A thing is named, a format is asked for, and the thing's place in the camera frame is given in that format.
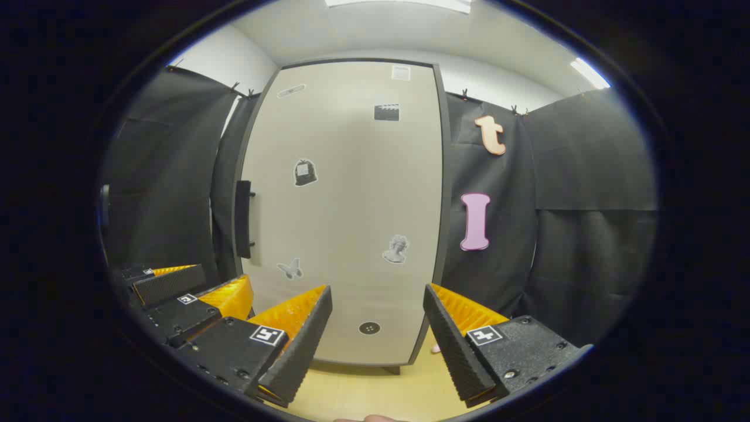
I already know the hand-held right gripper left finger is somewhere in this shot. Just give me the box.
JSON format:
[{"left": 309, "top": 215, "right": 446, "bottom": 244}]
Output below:
[{"left": 176, "top": 285, "right": 333, "bottom": 409}]

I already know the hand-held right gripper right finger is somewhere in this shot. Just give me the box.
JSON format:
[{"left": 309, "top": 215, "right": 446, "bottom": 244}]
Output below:
[{"left": 423, "top": 283, "right": 594, "bottom": 409}]

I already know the black cabinet door handle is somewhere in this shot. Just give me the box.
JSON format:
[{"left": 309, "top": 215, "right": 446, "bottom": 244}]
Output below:
[{"left": 235, "top": 180, "right": 257, "bottom": 260}]

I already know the grey cabinet door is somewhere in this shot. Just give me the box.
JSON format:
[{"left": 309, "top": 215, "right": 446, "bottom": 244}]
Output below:
[{"left": 233, "top": 57, "right": 453, "bottom": 367}]

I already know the black backdrop cloth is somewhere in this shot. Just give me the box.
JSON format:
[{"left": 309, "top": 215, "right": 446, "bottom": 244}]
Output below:
[{"left": 100, "top": 64, "right": 660, "bottom": 348}]

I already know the small ceiling light panel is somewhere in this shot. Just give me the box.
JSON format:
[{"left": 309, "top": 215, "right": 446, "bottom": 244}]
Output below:
[{"left": 571, "top": 57, "right": 611, "bottom": 90}]

